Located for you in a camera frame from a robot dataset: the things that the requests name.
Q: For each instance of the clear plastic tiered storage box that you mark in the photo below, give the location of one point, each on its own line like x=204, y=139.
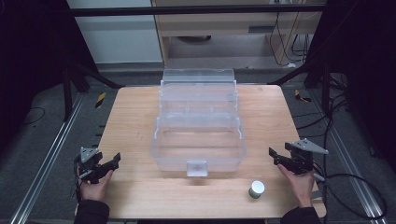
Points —
x=198, y=137

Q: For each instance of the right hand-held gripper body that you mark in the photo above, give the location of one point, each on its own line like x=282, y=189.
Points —
x=301, y=157

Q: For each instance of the person's left hand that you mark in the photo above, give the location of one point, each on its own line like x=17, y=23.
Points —
x=95, y=188

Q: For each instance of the dark curtain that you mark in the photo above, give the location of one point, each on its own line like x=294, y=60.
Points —
x=28, y=62
x=367, y=62

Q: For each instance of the small white-capped green jar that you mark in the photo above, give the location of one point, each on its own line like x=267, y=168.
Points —
x=256, y=188

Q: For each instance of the yellow black striped marker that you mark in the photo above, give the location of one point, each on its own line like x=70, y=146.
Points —
x=301, y=97
x=100, y=100

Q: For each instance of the black metal stand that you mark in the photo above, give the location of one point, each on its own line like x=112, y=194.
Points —
x=67, y=93
x=325, y=90

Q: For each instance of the white cabinet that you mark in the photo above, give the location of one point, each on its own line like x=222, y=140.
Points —
x=118, y=37

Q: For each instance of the black horizontal frame bar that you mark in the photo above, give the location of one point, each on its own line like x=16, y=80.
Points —
x=186, y=10

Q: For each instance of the person's right hand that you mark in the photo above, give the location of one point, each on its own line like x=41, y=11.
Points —
x=299, y=186

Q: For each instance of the aluminium floor rail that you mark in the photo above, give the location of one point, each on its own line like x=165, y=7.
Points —
x=46, y=161
x=351, y=168

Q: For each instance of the light wooden desk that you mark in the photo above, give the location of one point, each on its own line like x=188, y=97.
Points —
x=224, y=26

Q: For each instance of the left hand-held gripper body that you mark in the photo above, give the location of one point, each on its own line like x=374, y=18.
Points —
x=88, y=157

